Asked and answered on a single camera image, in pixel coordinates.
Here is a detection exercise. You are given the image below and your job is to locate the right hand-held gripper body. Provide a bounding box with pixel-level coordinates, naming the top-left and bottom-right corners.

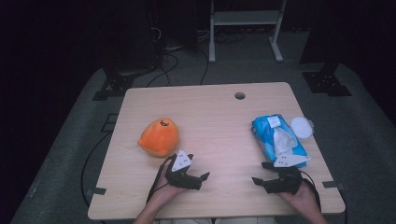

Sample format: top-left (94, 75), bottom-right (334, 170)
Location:
top-left (262, 154), bottom-right (311, 196)

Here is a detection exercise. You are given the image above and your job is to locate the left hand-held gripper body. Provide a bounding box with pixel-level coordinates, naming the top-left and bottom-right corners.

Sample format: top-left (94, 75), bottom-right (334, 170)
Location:
top-left (163, 149), bottom-right (204, 191)

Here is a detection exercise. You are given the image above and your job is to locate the blue wet wipes pack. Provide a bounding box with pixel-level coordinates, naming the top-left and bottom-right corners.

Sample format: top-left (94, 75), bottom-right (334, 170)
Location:
top-left (251, 114), bottom-right (309, 169)

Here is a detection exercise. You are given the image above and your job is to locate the white wet wipe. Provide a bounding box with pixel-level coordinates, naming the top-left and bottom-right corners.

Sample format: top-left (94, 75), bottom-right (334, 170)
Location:
top-left (273, 126), bottom-right (299, 157)

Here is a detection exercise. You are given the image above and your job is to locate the orange plush toy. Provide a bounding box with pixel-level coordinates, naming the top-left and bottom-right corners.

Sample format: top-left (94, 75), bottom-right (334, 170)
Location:
top-left (136, 118), bottom-right (180, 158)

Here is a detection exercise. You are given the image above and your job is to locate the person's right hand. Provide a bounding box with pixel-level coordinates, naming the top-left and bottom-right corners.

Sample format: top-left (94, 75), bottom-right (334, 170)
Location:
top-left (276, 181), bottom-right (318, 210)

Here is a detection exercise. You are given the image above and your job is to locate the person's left hand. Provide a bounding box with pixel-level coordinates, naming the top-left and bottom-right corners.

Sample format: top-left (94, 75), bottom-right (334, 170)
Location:
top-left (148, 167), bottom-right (189, 207)

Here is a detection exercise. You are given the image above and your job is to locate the grey tape strip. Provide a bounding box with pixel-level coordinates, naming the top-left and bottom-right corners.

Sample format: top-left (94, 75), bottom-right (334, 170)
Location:
top-left (322, 180), bottom-right (346, 191)
top-left (86, 187), bottom-right (107, 196)

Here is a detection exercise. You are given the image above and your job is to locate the white oval plastic lid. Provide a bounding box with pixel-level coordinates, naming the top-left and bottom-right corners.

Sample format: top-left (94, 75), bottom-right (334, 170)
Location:
top-left (290, 116), bottom-right (315, 140)

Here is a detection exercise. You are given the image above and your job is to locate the black stand base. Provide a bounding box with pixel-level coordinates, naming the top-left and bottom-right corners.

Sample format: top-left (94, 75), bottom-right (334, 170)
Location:
top-left (302, 62), bottom-right (353, 97)
top-left (92, 66), bottom-right (157, 102)

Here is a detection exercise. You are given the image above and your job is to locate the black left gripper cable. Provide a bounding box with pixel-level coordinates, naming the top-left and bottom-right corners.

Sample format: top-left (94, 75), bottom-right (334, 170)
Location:
top-left (146, 153), bottom-right (176, 203)

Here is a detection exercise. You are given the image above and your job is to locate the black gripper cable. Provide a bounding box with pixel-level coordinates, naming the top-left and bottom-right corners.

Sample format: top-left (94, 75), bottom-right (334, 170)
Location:
top-left (299, 170), bottom-right (322, 213)
top-left (146, 153), bottom-right (176, 203)

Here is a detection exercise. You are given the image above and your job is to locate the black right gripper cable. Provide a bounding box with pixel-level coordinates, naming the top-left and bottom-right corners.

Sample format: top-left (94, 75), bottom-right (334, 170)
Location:
top-left (299, 170), bottom-right (322, 213)

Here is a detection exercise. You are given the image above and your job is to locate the black floor frame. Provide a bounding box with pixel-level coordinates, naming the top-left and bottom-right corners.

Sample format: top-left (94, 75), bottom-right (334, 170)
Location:
top-left (101, 113), bottom-right (120, 133)

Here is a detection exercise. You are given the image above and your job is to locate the black floor cable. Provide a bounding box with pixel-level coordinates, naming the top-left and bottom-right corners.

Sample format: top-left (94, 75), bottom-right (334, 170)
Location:
top-left (80, 132), bottom-right (112, 209)
top-left (198, 48), bottom-right (210, 86)
top-left (146, 52), bottom-right (180, 88)

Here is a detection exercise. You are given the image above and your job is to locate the white metal stand frame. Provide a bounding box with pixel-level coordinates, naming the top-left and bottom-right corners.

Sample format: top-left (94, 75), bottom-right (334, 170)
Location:
top-left (208, 0), bottom-right (288, 64)

